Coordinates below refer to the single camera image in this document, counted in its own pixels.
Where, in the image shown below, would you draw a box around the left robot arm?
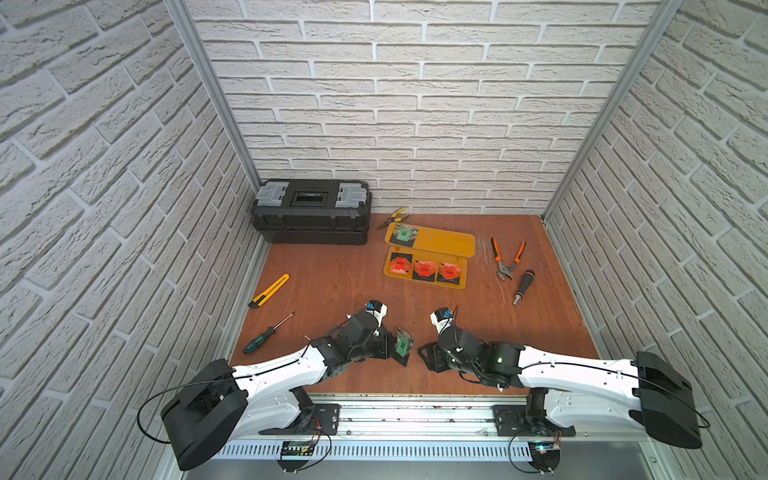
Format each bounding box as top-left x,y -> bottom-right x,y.
161,301 -> 413,471

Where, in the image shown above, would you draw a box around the aluminium front rail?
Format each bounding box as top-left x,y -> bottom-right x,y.
227,392 -> 655,445

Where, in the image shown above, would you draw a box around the yellow black small pliers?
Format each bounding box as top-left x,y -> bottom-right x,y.
377,208 -> 410,230

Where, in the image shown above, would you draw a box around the controller board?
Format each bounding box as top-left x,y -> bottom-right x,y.
277,440 -> 317,473
528,442 -> 561,474

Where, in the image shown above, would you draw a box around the green tea bag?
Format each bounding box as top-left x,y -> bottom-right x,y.
389,223 -> 419,248
391,328 -> 414,367

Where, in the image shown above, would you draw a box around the green handled screwdriver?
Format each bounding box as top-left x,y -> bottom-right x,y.
243,312 -> 295,355

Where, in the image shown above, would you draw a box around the yellow wooden two-tier shelf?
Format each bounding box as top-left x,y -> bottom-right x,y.
383,223 -> 476,290

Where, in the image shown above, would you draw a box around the yellow utility knife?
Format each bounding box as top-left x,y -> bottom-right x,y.
248,274 -> 290,309

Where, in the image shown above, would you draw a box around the orange handled groove pliers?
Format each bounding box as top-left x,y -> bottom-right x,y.
490,236 -> 528,282

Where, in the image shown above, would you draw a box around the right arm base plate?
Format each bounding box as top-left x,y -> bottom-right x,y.
491,405 -> 576,438

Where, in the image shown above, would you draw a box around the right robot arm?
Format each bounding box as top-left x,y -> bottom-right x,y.
418,324 -> 710,450

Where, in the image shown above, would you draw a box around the green tea bag front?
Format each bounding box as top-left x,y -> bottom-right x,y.
391,328 -> 414,367

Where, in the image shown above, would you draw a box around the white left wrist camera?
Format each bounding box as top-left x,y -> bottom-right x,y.
365,300 -> 388,327

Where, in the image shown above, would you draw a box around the red tea bag front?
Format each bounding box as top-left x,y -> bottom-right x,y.
412,260 -> 437,282

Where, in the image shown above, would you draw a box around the red tea bag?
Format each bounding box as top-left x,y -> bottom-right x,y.
412,260 -> 437,282
437,262 -> 462,285
387,252 -> 412,276

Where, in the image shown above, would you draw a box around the left controller board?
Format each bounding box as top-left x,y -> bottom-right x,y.
277,440 -> 317,473

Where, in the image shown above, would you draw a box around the black orange ratchet screwdriver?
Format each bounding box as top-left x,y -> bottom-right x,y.
513,269 -> 535,306

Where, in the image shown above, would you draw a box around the black plastic toolbox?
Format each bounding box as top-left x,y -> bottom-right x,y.
250,179 -> 372,246

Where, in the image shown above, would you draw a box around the right controller board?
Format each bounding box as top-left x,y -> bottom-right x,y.
528,442 -> 561,474

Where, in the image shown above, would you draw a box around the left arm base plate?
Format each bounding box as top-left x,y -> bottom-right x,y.
259,403 -> 341,436

